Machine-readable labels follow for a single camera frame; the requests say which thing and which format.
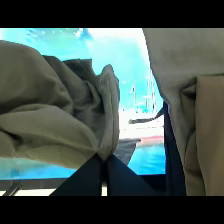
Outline olive khaki garment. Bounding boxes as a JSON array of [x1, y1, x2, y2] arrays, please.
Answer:
[[0, 28, 224, 197]]

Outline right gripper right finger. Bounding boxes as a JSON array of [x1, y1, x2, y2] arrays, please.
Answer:
[[105, 153, 162, 197]]

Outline silver frame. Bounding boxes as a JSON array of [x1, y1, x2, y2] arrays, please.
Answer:
[[0, 187, 108, 197]]

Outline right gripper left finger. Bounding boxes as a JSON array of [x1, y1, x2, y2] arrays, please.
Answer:
[[49, 153, 104, 197]]

